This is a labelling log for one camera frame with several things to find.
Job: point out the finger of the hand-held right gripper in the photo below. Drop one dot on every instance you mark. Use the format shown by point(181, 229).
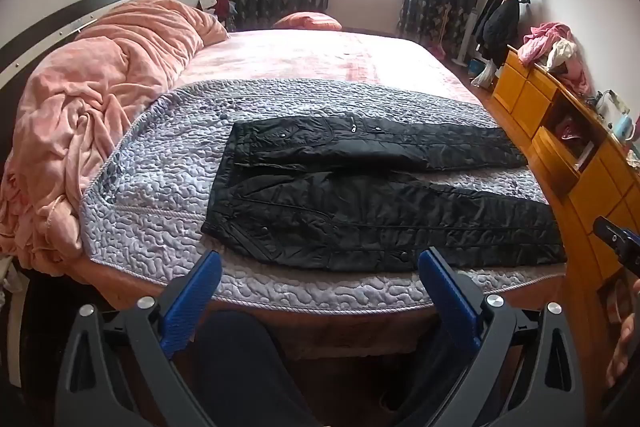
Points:
point(617, 239)

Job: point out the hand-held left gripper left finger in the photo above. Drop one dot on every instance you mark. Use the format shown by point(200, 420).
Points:
point(192, 302)

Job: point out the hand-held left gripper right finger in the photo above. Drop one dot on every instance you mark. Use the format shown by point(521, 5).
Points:
point(447, 302)

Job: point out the black pants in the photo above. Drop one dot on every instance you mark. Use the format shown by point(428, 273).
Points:
point(350, 217)

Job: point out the person's right hand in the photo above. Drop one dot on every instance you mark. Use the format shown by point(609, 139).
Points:
point(627, 342)

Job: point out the light blue kettle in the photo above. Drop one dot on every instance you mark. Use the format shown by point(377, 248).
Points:
point(625, 127)

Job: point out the grey quilted bedspread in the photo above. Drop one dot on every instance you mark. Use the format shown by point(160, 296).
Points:
point(150, 187)

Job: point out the yellow wooden cabinet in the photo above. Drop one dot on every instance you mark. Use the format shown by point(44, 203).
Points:
point(545, 117)

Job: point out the white garment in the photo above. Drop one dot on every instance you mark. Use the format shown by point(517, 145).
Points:
point(560, 54)

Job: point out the white plastic bag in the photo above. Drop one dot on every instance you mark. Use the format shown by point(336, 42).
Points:
point(484, 76)

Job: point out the pink clothes pile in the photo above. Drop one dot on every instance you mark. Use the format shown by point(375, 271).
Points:
point(542, 39)

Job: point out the dark coat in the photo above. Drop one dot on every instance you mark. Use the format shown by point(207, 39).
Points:
point(497, 27)

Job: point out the pink fleece blanket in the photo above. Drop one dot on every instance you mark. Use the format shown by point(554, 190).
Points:
point(100, 72)

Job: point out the white tower fan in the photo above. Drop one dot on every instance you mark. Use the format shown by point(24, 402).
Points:
point(470, 37)

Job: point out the bed with pink sheet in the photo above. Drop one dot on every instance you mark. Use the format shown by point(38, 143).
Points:
point(310, 57)

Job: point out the pile of colourful clothes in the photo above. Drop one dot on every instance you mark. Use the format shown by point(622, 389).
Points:
point(215, 7)

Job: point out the pink pillow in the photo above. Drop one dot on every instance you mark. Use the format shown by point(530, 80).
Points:
point(307, 21)

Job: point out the dark wooden headboard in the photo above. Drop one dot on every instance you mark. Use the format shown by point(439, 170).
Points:
point(30, 37)

